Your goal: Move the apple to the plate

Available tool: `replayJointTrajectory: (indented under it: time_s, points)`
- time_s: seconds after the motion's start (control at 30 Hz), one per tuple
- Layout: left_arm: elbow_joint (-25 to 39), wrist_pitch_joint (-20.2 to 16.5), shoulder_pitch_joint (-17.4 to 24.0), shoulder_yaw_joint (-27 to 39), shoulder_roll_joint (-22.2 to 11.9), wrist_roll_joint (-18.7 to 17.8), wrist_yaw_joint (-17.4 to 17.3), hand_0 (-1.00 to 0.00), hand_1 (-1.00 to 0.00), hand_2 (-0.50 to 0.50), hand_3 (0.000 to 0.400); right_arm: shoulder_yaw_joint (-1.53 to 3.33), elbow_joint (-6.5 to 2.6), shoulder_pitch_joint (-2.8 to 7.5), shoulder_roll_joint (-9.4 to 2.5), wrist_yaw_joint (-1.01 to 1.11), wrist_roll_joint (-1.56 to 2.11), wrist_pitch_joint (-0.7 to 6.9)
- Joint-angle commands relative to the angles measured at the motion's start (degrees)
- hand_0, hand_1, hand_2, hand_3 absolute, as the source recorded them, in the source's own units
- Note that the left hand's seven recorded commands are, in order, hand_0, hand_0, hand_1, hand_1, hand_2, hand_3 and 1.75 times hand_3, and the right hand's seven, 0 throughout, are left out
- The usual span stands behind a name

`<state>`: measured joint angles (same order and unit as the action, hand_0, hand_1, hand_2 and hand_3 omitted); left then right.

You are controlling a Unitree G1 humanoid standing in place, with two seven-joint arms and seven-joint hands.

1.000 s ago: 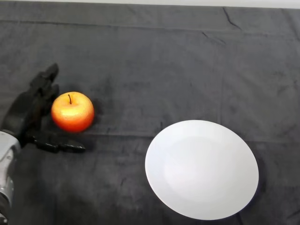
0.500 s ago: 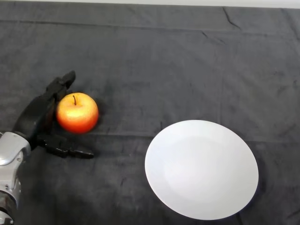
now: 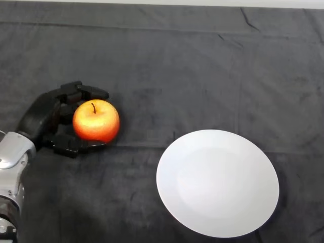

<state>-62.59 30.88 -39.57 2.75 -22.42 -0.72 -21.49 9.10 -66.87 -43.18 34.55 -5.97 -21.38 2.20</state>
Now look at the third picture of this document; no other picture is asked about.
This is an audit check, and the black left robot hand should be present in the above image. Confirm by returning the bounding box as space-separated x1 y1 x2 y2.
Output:
15 80 110 159

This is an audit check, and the red yellow apple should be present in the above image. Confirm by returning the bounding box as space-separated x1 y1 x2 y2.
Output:
72 99 120 142

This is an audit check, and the white round plate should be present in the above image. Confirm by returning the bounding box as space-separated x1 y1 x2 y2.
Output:
155 129 280 238

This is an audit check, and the black cloth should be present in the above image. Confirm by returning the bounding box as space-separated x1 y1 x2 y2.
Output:
0 1 324 243

